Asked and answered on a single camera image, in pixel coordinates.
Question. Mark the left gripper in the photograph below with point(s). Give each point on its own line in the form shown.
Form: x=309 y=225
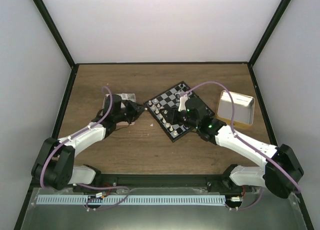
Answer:
x=136 y=111

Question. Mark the gold tin box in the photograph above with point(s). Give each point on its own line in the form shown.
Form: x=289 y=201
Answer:
x=244 y=108

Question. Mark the black enclosure frame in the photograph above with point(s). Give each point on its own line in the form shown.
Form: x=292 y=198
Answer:
x=280 y=10

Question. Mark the pink tin box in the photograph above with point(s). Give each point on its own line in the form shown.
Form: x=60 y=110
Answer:
x=124 y=97

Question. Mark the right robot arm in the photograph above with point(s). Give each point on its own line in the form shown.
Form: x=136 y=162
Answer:
x=277 y=167

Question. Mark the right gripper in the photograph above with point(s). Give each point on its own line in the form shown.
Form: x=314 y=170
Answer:
x=173 y=113

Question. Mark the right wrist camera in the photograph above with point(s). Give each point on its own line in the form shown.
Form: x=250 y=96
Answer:
x=183 y=97

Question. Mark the black aluminium mounting rail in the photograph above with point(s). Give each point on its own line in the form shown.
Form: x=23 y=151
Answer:
x=211 y=182

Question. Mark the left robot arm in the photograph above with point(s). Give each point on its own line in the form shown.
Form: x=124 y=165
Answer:
x=55 y=164

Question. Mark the black and white chessboard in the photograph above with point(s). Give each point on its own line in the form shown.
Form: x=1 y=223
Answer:
x=169 y=99

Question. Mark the light blue slotted cable duct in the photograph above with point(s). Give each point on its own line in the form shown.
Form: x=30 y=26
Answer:
x=139 y=200

